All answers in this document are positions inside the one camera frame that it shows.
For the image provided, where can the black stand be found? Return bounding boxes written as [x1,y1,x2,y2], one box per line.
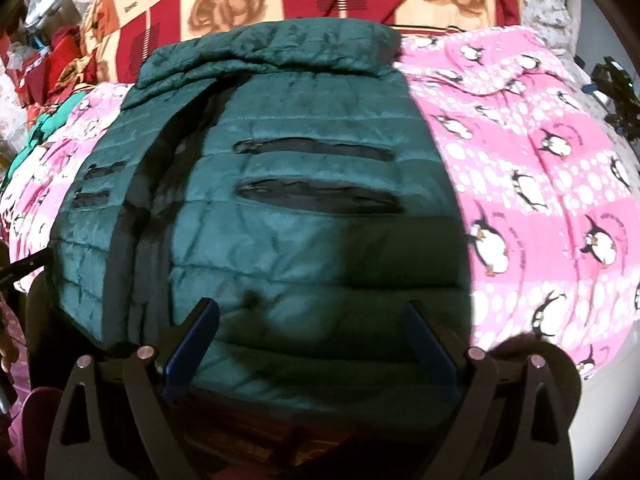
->
[587,57,640,142]

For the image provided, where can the pile of red clothes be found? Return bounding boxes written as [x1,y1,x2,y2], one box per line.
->
[15,25,88,107]

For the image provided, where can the clear plastic bag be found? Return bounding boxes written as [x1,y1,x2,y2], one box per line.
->
[22,0,71,37]

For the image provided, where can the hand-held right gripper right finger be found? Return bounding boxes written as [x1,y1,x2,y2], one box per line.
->
[402,301,576,480]

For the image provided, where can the grey floral sheet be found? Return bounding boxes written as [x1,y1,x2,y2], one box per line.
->
[520,0,587,57]

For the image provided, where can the yellow brown cloth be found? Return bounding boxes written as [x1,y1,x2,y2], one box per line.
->
[55,55,101,92]

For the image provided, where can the pink penguin print blanket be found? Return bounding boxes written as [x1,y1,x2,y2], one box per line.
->
[0,25,640,381]

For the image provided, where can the rose patterned checkered quilt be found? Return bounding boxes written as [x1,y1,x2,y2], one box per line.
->
[82,0,523,86]

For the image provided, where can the green cloth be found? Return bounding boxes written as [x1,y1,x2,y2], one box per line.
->
[7,105,71,177]

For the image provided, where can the green quilted jacket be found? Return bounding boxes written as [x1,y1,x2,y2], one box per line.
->
[47,17,473,411]

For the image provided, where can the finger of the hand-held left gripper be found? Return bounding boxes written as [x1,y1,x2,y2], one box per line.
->
[0,252,53,283]

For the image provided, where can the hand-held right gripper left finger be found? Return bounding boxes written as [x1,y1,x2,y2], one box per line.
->
[42,298,222,480]

